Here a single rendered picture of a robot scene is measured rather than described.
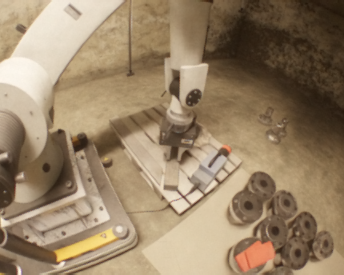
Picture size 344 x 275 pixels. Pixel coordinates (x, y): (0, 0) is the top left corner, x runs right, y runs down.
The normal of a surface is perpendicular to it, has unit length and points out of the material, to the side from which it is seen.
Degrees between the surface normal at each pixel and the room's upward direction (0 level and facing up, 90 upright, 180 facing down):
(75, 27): 90
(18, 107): 90
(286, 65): 90
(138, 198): 0
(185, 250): 0
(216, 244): 0
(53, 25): 90
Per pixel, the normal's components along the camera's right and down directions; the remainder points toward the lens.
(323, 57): -0.78, 0.37
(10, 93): 0.51, 0.61
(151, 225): 0.09, -0.73
